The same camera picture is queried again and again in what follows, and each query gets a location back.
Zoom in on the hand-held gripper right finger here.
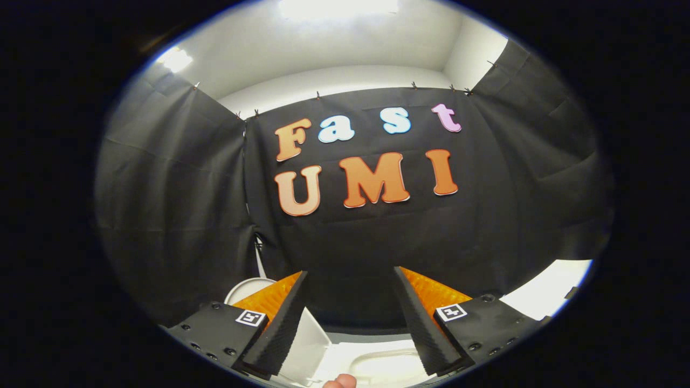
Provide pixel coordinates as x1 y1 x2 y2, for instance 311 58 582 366
392 266 550 378

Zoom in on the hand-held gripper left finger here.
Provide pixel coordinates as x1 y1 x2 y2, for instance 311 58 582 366
159 271 311 380

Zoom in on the black backdrop cloth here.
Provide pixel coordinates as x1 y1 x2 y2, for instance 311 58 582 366
94 39 615 329

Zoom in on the small ceiling light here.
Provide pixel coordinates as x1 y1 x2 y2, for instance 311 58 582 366
156 46 194 73

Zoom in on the large ceiling light panel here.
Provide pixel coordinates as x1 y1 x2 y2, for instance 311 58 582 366
278 0 399 21

